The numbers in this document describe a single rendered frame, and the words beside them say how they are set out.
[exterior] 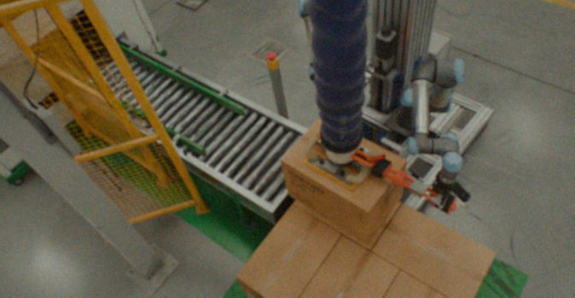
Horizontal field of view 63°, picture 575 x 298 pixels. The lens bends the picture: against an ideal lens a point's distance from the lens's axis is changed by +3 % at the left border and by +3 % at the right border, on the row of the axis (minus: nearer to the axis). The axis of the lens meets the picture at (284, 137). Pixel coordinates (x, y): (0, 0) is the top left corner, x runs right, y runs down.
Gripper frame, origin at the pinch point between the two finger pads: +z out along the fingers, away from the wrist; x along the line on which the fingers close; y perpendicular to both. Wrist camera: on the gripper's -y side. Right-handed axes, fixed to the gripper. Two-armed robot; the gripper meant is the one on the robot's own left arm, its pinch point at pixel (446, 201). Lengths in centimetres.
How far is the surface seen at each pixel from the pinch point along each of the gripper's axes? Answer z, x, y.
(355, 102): -46, 3, 49
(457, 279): 66, 4, -19
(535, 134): 121, -165, -11
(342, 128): -28, 8, 54
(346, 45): -81, 5, 52
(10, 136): -56, 109, 162
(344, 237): 66, 20, 47
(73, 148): -32, 94, 158
